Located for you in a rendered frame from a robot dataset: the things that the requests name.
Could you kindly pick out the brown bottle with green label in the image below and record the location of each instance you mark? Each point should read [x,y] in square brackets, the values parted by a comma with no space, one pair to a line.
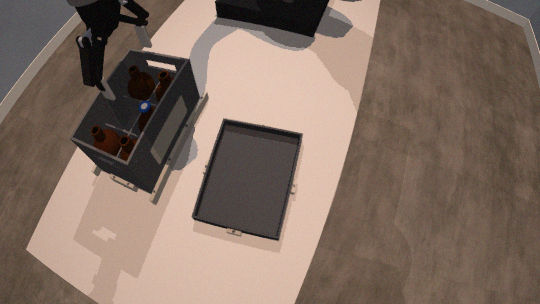
[146,110]

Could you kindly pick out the dark grey divided crate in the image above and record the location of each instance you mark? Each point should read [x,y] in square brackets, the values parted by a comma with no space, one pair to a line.
[158,137]

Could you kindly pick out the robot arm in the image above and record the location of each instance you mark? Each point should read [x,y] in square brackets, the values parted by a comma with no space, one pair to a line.
[78,3]

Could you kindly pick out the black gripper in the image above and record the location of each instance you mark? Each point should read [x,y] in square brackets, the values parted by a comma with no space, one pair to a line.
[92,59]

